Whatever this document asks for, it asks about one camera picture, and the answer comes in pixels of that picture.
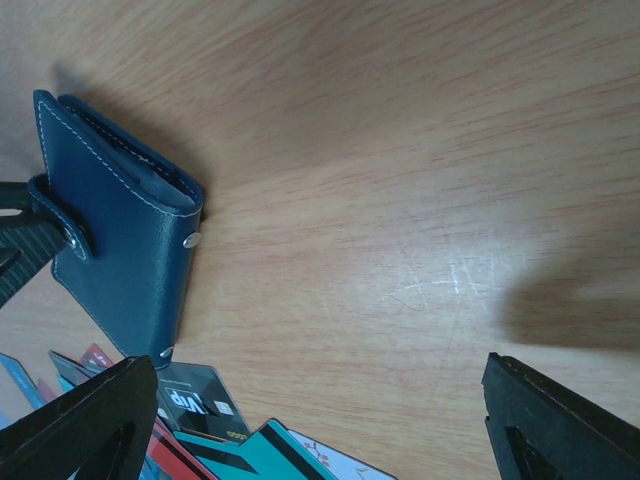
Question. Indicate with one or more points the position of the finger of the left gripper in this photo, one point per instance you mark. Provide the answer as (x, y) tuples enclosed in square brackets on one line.
[(28, 240)]

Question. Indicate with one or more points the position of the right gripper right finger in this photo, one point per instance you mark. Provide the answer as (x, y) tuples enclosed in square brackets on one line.
[(539, 429)]

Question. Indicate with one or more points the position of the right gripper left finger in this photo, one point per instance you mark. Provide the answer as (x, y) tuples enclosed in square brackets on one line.
[(98, 430)]

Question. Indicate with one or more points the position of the blue leather card holder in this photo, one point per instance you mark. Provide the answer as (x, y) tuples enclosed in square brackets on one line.
[(130, 219)]

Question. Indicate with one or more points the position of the red striped card centre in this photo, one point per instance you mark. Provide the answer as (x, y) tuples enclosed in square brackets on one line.
[(172, 458)]

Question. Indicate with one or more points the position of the black VIP card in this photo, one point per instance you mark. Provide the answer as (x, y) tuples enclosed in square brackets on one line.
[(194, 399)]

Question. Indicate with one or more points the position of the teal striped card centre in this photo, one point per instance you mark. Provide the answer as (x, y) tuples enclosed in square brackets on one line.
[(271, 452)]

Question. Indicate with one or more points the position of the white floral card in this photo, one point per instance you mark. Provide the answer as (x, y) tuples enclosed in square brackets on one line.
[(342, 466)]

